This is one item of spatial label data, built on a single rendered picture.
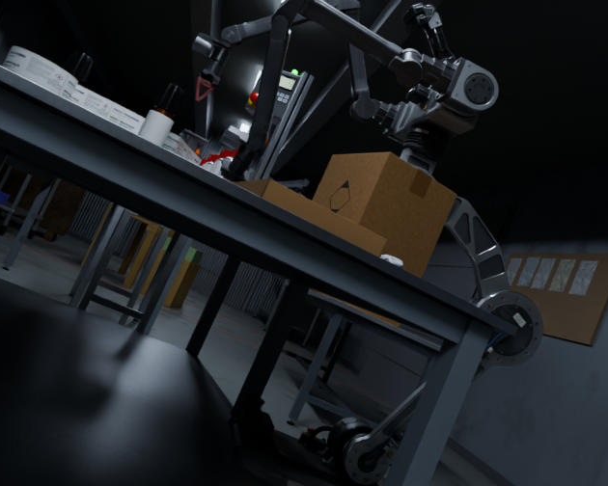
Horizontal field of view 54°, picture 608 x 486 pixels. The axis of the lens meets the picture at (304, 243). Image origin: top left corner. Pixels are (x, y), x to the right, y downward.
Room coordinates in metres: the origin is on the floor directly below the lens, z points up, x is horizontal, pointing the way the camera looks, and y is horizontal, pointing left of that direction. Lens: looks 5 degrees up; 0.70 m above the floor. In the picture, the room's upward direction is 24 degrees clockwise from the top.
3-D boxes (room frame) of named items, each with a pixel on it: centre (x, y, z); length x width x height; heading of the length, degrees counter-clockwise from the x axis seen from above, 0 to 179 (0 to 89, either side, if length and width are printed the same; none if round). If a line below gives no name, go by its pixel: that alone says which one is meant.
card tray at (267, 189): (1.20, 0.03, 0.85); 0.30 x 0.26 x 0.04; 20
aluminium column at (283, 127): (2.23, 0.25, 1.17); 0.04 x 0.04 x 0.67; 20
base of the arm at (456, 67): (1.65, -0.16, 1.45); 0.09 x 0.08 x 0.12; 9
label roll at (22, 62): (1.76, 0.93, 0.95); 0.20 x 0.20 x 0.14
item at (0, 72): (1.95, 0.51, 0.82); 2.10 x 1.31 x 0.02; 20
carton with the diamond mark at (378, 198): (1.61, -0.14, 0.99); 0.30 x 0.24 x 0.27; 26
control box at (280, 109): (2.27, 0.33, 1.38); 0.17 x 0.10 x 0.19; 75
